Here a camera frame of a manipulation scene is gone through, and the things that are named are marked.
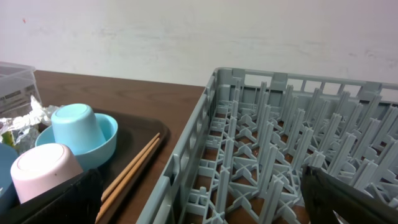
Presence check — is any pale pink cup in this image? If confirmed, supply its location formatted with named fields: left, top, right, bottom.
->
left=10, top=143, right=83, bottom=203

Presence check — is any dark brown serving tray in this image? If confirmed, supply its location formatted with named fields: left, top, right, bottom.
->
left=94, top=108, right=170, bottom=224

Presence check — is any dark blue plate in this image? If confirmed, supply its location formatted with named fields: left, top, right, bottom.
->
left=0, top=143, right=18, bottom=213

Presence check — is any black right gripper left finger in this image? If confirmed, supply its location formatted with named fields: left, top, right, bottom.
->
left=1, top=169, right=103, bottom=224

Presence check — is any grey dishwasher rack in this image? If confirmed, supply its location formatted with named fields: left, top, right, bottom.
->
left=138, top=68, right=397, bottom=223

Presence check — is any foil wrapper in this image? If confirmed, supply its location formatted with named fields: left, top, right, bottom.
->
left=1, top=95, right=59, bottom=155

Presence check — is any light blue cup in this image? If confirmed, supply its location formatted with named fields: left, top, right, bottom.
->
left=51, top=103, right=106, bottom=154

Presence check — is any clear plastic bin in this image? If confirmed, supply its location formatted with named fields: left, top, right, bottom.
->
left=1, top=62, right=42, bottom=118

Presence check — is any wooden chopstick left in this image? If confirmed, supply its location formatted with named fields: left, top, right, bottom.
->
left=101, top=133, right=160, bottom=202

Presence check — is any wooden chopstick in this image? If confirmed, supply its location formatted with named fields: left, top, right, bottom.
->
left=95, top=138, right=160, bottom=224
left=101, top=133, right=160, bottom=202

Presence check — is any light blue bowl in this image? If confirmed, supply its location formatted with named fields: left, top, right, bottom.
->
left=35, top=113, right=118, bottom=170

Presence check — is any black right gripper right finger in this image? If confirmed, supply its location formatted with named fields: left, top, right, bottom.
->
left=301, top=166, right=397, bottom=224

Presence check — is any wooden chopstick right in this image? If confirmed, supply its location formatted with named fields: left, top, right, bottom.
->
left=95, top=138, right=160, bottom=224

